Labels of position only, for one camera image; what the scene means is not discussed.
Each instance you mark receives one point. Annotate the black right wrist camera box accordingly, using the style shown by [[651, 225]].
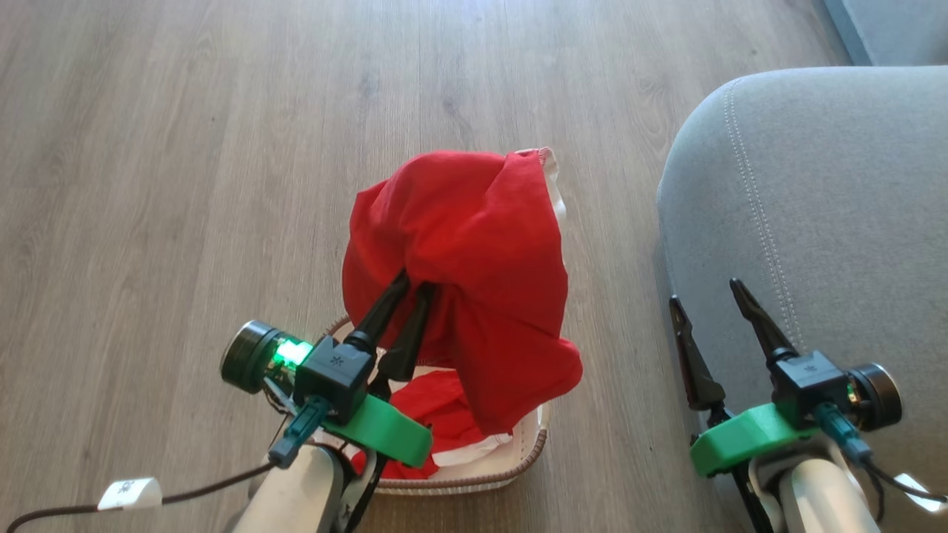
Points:
[[811, 385]]

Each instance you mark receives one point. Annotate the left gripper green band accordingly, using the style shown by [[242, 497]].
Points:
[[385, 433]]

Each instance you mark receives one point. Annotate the large red garment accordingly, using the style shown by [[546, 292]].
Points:
[[474, 237]]

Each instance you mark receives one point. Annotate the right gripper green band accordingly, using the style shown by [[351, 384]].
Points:
[[740, 440]]

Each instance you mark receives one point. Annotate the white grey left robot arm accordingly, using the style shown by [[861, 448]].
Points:
[[296, 496]]

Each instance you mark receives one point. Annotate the red garment with white trim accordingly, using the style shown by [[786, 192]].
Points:
[[437, 414]]

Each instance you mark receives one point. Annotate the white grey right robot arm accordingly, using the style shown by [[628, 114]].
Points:
[[822, 500]]

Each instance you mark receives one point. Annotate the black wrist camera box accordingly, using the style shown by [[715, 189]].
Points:
[[811, 385], [337, 374]]

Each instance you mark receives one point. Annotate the white laundry basket brown rim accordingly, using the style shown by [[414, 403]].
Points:
[[459, 483]]

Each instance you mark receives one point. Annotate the blue-grey sofa section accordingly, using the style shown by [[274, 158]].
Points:
[[896, 29]]

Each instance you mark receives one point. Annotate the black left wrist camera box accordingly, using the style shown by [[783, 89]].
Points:
[[337, 374]]

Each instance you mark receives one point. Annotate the grey sofa seat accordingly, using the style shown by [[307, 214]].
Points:
[[852, 222]]

